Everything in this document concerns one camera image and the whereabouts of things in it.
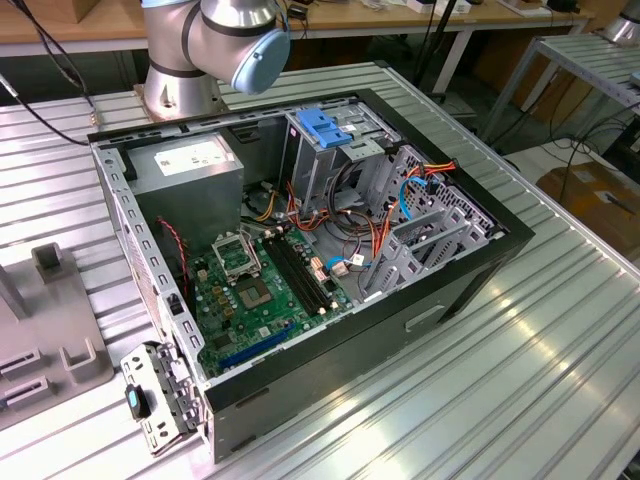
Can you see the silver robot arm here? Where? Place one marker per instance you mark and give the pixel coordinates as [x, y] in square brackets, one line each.
[175, 85]

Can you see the grey metal disk bay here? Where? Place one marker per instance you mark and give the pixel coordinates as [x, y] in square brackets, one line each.
[440, 225]

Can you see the black RAM slot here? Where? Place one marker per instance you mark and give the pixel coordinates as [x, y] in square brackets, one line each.
[303, 272]
[308, 268]
[297, 275]
[292, 278]

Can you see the white plug connector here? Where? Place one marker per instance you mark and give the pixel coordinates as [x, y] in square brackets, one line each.
[340, 270]

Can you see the metal locking lever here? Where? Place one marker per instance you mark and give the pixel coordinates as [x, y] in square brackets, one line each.
[252, 250]

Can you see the grey optical drive cage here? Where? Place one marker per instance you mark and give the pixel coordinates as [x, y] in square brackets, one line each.
[310, 170]

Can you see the CPU socket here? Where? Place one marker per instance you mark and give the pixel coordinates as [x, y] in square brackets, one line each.
[255, 294]

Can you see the green motherboard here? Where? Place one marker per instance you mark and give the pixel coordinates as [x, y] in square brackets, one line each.
[260, 320]

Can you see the blue plastic drive latch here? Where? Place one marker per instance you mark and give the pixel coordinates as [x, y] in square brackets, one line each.
[320, 127]

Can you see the blue expansion slot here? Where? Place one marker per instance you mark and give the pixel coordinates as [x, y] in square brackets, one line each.
[260, 346]

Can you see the grey power supply unit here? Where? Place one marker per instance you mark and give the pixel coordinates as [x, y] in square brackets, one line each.
[190, 200]

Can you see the black open PC case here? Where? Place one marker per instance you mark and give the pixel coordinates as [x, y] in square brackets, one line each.
[325, 380]

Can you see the long wooden desk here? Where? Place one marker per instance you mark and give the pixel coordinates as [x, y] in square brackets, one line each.
[375, 20]

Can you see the black latch teal button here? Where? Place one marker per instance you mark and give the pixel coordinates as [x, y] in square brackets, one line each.
[132, 400]

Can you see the brown cardboard box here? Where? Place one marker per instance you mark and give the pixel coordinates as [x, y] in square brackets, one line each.
[590, 200]

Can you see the grey parts rack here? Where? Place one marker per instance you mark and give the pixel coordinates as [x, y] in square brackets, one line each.
[55, 320]

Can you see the metal slat side table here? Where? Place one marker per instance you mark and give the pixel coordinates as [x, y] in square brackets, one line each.
[575, 55]

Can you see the metal slot retainer bracket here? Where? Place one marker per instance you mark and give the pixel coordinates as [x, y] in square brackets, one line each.
[165, 440]

